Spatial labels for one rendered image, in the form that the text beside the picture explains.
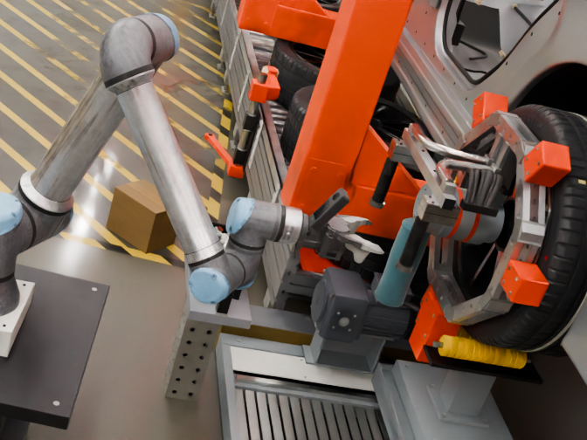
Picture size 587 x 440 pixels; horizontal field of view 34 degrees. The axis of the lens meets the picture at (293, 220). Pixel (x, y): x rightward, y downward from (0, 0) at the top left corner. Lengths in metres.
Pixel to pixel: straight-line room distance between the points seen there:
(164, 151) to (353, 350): 1.34
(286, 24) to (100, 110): 2.52
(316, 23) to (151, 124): 2.73
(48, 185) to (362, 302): 1.03
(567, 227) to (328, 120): 0.85
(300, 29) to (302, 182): 1.96
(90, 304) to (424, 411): 1.02
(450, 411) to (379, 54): 1.07
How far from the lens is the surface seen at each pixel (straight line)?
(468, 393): 2.86
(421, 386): 2.97
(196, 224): 2.13
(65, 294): 2.74
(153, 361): 3.06
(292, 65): 4.56
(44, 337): 2.56
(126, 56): 2.12
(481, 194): 2.32
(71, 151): 2.40
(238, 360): 3.04
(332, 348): 3.21
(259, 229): 2.22
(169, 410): 2.89
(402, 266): 2.37
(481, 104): 2.68
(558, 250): 2.33
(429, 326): 2.69
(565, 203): 2.34
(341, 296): 2.89
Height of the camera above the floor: 1.81
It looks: 26 degrees down
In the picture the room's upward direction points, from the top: 18 degrees clockwise
